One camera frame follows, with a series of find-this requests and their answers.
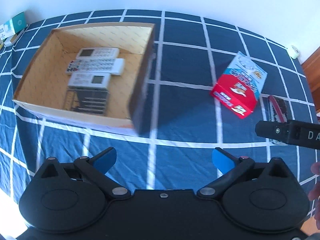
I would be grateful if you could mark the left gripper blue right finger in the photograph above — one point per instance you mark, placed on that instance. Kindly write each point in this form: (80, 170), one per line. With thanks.
(223, 160)

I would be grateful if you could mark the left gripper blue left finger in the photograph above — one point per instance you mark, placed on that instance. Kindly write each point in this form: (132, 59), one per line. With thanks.
(105, 160)

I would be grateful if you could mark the clear screwdriver set case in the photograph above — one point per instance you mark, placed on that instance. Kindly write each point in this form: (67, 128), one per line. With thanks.
(88, 101)

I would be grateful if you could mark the white display remote control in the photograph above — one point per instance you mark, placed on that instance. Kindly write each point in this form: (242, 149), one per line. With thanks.
(89, 80)

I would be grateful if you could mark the white multicolour button remote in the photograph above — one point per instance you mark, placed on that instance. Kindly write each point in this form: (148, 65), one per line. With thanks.
(110, 66)

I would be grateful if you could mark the person's right hand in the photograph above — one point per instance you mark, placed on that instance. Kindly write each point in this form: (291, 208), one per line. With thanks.
(312, 225)

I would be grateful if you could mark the blue white checked bedsheet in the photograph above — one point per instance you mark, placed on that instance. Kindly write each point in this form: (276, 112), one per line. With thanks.
(182, 122)

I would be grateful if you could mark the wooden furniture edge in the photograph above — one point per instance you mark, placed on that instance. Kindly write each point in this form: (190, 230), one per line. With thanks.
(311, 68)

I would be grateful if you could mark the red and blue carton box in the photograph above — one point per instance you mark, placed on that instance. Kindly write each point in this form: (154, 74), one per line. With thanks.
(240, 85)

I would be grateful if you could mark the white tape roll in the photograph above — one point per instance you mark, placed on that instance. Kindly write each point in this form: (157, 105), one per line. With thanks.
(293, 52)

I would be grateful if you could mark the open cardboard shoe box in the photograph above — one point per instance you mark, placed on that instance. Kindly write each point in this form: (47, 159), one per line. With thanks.
(43, 86)

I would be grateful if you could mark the white air conditioner remote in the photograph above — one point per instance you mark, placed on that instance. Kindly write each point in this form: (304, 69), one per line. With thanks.
(97, 53)

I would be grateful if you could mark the flat item under teal box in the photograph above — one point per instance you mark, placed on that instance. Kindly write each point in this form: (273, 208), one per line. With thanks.
(13, 39)

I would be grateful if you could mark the teal and white small box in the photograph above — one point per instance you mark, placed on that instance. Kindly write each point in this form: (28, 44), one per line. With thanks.
(13, 26)

